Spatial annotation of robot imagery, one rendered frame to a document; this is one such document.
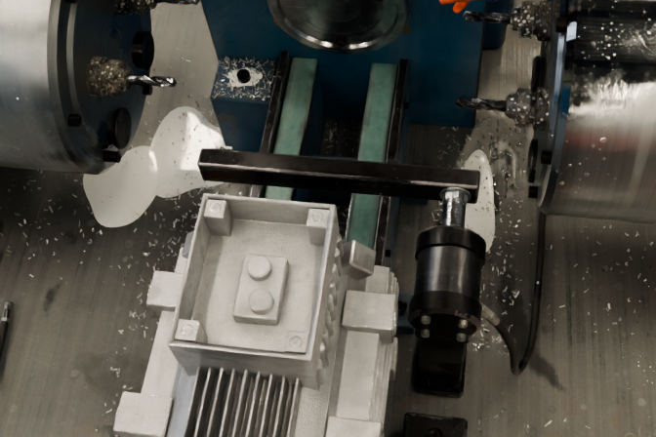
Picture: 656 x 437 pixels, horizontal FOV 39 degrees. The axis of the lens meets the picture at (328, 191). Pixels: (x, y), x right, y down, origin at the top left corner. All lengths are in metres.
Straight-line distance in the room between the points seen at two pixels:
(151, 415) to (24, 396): 0.37
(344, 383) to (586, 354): 0.37
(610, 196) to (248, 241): 0.31
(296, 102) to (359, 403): 0.41
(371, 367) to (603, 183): 0.25
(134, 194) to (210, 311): 0.46
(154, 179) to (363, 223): 0.31
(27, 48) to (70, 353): 0.37
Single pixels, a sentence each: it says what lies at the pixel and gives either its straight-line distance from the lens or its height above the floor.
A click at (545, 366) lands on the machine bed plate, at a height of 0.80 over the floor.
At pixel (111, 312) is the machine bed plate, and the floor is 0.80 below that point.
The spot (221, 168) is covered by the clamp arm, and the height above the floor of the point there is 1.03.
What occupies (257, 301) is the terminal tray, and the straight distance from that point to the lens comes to 0.65.
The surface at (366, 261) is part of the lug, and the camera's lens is 0.71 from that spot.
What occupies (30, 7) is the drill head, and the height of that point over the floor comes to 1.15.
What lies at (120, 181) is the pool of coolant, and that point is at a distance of 1.13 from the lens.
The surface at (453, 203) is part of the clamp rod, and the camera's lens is 0.80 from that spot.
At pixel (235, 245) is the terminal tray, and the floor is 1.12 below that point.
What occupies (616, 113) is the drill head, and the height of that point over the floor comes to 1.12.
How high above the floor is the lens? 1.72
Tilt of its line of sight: 59 degrees down
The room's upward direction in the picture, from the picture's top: 9 degrees counter-clockwise
